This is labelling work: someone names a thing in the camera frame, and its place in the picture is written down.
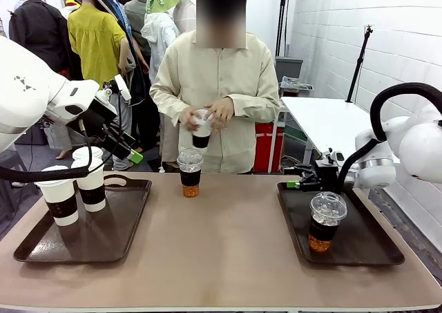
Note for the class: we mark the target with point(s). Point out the grey plastic bin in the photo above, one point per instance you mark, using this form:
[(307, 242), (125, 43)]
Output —
[(288, 67)]

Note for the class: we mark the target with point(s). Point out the mannequin in white shirt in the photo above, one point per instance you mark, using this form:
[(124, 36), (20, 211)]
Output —
[(184, 17)]

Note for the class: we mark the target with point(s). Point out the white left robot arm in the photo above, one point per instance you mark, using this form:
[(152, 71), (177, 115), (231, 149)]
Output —
[(20, 95)]

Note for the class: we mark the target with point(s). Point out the clear plastic bag pile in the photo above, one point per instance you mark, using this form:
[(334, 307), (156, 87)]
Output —
[(295, 84)]

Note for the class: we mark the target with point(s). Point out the black light stand poles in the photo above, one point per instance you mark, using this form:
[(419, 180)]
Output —
[(281, 12)]

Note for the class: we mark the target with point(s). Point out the black camera tripod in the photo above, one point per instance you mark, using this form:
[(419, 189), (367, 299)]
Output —
[(359, 64)]

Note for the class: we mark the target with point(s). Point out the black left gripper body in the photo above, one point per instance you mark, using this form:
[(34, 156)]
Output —
[(95, 119)]

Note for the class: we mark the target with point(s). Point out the mannequin in white jacket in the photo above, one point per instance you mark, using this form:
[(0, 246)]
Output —
[(162, 40)]

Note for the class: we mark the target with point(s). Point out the person's left hand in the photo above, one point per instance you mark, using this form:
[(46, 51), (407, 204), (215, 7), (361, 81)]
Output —
[(221, 111)]

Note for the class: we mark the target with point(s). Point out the dark brown serving tray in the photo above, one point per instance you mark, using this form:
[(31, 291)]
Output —
[(362, 237), (103, 237)]

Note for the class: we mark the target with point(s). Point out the person in beige shirt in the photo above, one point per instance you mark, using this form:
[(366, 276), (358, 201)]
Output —
[(214, 74)]

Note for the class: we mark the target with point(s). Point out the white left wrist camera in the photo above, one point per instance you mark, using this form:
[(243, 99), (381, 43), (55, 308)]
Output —
[(122, 86)]

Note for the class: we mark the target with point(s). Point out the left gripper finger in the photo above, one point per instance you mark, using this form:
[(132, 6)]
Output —
[(126, 150), (126, 137)]

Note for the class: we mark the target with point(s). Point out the mannequin in black jacket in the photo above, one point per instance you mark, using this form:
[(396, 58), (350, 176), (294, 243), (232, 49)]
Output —
[(38, 33)]

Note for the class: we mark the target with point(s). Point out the person in blue shirt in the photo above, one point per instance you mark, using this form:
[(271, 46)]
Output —
[(119, 10)]

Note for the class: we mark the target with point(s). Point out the person's right hand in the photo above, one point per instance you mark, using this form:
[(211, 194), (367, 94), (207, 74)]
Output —
[(188, 119)]

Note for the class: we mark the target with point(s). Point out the mannequin with red yellow collar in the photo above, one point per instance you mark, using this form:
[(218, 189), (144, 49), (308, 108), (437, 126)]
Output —
[(69, 5)]

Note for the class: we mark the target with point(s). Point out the dark storage crate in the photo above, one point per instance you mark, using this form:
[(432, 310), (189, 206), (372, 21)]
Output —
[(32, 137)]

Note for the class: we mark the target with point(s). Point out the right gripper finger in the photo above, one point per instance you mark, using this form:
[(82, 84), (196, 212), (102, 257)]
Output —
[(303, 170), (293, 184)]

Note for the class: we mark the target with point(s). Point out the mannequin in grey-green shirt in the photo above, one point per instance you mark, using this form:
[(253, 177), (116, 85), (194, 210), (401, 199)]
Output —
[(138, 19)]

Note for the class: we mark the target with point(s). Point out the clear iced coffee cup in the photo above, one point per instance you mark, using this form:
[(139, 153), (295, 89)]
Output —
[(190, 175), (324, 223)]

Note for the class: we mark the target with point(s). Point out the mannequin in yellow blouse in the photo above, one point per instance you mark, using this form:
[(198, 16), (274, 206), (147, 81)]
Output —
[(96, 47)]

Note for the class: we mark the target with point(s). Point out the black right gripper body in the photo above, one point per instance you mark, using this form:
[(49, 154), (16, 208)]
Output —
[(321, 176)]

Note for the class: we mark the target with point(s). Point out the red box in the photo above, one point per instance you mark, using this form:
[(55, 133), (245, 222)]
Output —
[(266, 147)]

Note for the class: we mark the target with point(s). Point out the person's right forearm beige sleeve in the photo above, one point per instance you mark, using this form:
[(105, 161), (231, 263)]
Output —
[(165, 100)]

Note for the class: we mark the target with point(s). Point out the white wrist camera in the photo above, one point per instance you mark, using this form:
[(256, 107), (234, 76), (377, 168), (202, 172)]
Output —
[(122, 86), (335, 155)]

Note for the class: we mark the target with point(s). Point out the person's left forearm beige sleeve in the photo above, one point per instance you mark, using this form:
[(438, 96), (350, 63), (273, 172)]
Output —
[(257, 105)]

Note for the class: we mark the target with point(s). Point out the white side table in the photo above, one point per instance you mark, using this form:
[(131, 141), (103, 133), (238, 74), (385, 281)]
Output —
[(328, 119)]

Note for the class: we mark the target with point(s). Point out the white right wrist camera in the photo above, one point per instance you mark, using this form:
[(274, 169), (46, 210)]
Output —
[(335, 155)]

